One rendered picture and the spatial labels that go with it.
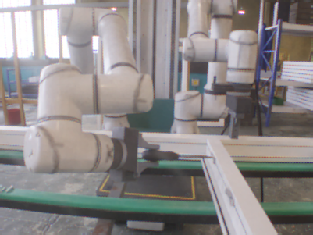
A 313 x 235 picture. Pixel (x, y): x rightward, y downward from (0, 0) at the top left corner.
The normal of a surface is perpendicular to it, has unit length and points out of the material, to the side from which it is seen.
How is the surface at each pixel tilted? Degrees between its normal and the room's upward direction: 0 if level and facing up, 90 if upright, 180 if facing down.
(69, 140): 64
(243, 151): 90
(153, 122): 90
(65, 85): 57
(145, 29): 90
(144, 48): 90
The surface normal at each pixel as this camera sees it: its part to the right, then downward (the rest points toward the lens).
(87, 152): 0.77, -0.04
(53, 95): 0.10, -0.30
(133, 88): 0.24, -0.14
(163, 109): -0.11, 0.25
